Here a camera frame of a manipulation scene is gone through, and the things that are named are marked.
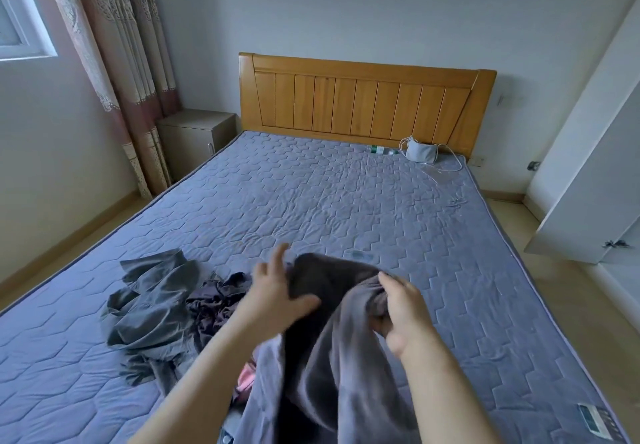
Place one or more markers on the person's right hand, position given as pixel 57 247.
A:
pixel 405 314

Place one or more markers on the person's left hand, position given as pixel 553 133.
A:
pixel 270 304

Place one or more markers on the dark purple garment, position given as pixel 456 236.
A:
pixel 220 304

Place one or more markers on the pink pajama shirt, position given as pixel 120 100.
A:
pixel 244 384

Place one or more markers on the grey printed t-shirt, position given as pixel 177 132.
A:
pixel 340 379

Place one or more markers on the grey button-up shirt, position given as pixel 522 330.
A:
pixel 150 309

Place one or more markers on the blue quilted mattress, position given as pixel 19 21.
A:
pixel 350 199

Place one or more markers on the white wardrobe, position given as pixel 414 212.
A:
pixel 600 149

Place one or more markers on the person's left forearm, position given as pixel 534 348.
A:
pixel 200 394

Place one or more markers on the person's right forearm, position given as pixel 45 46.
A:
pixel 445 399

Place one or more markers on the white face mask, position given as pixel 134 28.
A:
pixel 455 162

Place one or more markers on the small green bottle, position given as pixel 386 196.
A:
pixel 378 149

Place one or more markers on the wooden bedside table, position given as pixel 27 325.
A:
pixel 195 139

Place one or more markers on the orange wooden board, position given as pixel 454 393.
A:
pixel 370 104

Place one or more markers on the metal door hinge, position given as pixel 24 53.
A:
pixel 617 244

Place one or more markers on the patterned curtain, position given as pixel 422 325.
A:
pixel 120 59

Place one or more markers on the grey framed window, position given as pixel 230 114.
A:
pixel 15 19

